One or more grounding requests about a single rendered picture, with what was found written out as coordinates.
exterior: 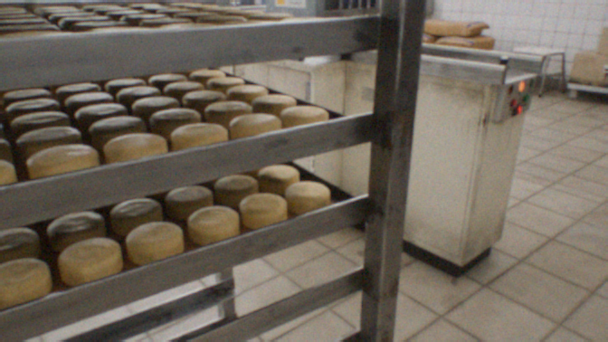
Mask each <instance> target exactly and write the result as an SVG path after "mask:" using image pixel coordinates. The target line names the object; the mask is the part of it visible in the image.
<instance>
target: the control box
mask: <svg viewBox="0 0 608 342"><path fill-rule="evenodd" d="M532 80H534V84H533V86H532V88H529V82H530V81H532ZM522 82H524V88H523V90H522V91H520V84H521V83H522ZM535 82H536V75H533V73H530V74H527V75H523V76H520V77H516V78H513V79H509V80H505V83H504V84H501V86H500V84H498V87H497V96H496V103H494V109H493V115H492V120H495V121H501V120H504V119H509V118H512V117H514V115H515V113H514V109H515V108H516V109H515V111H516V115H515V116H517V115H518V111H520V114H522V113H524V111H527V110H529V107H530V102H532V97H533V92H534V88H535ZM511 85H513V87H514V90H513V92H512V93H511V94H509V89H510V87H511ZM526 94H527V95H528V101H527V102H526V103H525V102H524V101H523V99H524V96H525V95H526ZM512 100H516V105H515V107H511V106H510V104H511V101H512ZM518 107H521V109H520V110H519V108H518Z"/></svg>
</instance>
